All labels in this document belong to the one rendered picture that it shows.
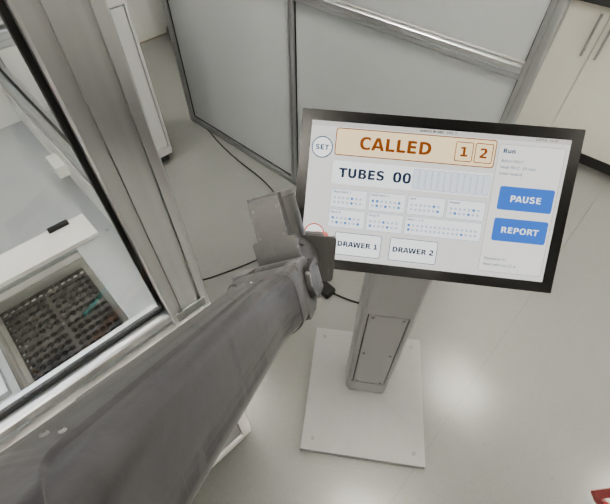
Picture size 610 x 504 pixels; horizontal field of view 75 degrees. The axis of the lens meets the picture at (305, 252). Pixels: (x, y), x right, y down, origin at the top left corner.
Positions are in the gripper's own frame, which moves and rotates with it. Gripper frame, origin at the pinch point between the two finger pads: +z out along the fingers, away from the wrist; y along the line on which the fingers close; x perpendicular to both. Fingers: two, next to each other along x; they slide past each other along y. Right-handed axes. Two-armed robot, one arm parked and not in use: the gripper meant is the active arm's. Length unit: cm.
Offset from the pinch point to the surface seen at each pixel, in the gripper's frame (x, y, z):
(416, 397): 73, -43, 81
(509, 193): -10.6, -36.9, 14.5
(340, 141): -17.7, -4.3, 15.5
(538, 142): -20.2, -40.4, 14.7
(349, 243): 1.9, -8.0, 14.9
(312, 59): -58, 12, 126
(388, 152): -16.4, -13.6, 15.2
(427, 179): -11.9, -21.5, 14.9
